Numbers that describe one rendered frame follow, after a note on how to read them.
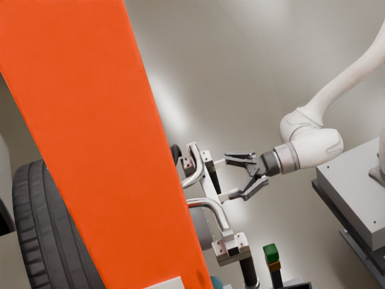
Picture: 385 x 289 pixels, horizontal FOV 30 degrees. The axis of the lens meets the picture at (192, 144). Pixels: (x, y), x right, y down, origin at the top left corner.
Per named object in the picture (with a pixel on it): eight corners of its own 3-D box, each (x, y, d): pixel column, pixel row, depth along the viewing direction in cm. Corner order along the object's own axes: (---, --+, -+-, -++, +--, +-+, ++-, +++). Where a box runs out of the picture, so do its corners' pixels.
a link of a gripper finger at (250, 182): (258, 173, 221) (261, 174, 221) (239, 198, 215) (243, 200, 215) (255, 164, 219) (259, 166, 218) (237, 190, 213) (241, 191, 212)
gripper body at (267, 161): (282, 179, 220) (254, 188, 219) (273, 161, 226) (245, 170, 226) (279, 161, 215) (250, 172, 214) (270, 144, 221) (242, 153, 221)
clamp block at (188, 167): (183, 170, 216) (179, 157, 213) (211, 160, 217) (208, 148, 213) (187, 181, 212) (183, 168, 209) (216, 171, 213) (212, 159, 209)
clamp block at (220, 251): (213, 253, 191) (210, 241, 187) (246, 242, 192) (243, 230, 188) (219, 268, 187) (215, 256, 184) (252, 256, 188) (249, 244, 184)
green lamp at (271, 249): (263, 254, 223) (262, 246, 220) (275, 249, 223) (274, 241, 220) (267, 263, 220) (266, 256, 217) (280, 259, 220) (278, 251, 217)
